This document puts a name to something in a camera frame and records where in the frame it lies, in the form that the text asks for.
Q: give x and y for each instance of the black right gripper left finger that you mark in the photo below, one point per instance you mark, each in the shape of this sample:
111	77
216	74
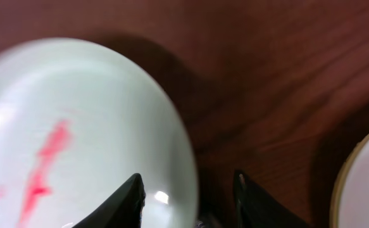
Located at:
123	209

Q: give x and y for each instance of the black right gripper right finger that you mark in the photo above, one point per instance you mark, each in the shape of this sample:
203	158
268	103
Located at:
256	208

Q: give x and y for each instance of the light green plate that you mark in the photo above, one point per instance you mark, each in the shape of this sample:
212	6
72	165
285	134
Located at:
349	206
76	121

